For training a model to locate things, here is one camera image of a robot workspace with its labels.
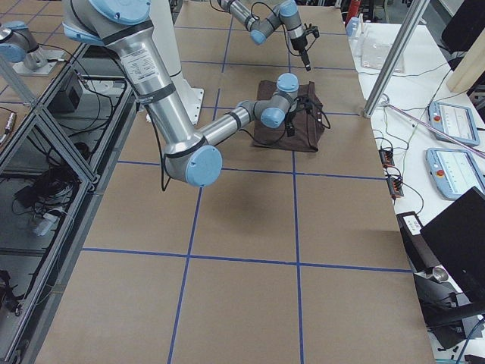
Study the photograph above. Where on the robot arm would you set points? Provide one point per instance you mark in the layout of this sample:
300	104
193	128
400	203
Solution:
141	33
286	15

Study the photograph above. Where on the red cylinder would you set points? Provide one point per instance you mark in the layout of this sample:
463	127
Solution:
353	8

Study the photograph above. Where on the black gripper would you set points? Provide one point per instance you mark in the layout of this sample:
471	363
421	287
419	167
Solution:
298	43
291	117

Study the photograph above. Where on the teach pendant tablet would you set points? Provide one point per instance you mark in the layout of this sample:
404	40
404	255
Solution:
454	172
455	121

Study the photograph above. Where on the far teach pendant tablet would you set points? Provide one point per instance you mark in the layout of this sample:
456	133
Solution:
455	121

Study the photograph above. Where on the near teach pendant tablet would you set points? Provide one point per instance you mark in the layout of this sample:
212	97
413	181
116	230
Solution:
454	172

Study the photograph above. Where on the clear plastic bag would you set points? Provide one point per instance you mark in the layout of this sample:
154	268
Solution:
374	53

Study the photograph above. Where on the dark brown t-shirt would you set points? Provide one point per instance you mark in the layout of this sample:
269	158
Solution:
310	124

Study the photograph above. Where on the aluminium frame post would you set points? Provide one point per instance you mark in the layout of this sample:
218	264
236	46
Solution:
405	33

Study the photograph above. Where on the aluminium table frame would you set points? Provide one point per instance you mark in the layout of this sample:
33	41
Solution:
61	133

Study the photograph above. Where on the black monitor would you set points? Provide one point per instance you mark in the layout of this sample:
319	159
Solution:
456	238

